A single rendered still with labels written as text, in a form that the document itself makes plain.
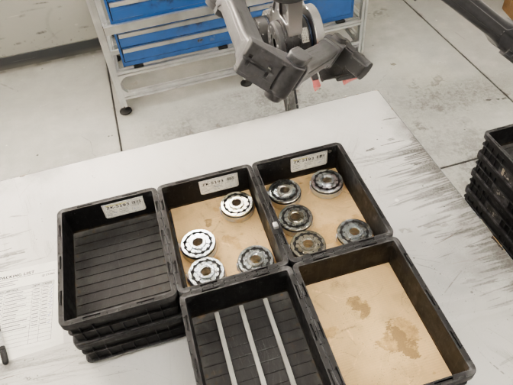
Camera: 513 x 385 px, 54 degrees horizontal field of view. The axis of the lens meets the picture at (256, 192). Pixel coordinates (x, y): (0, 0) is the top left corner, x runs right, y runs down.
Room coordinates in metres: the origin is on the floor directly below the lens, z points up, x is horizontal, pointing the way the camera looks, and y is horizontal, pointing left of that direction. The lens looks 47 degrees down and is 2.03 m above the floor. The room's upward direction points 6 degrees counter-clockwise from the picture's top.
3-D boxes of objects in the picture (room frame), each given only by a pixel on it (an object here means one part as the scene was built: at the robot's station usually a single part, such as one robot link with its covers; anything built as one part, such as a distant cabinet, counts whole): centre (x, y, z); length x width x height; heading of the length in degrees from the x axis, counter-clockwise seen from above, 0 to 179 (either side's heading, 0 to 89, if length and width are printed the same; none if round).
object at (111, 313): (0.85, 0.41, 0.92); 0.40 x 0.30 x 0.02; 12
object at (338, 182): (1.09, -0.23, 0.86); 0.10 x 0.10 x 0.01
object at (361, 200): (0.97, -0.18, 0.87); 0.40 x 0.30 x 0.11; 12
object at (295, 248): (0.85, -0.13, 0.86); 0.10 x 0.10 x 0.01
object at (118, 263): (0.85, 0.41, 0.87); 0.40 x 0.30 x 0.11; 12
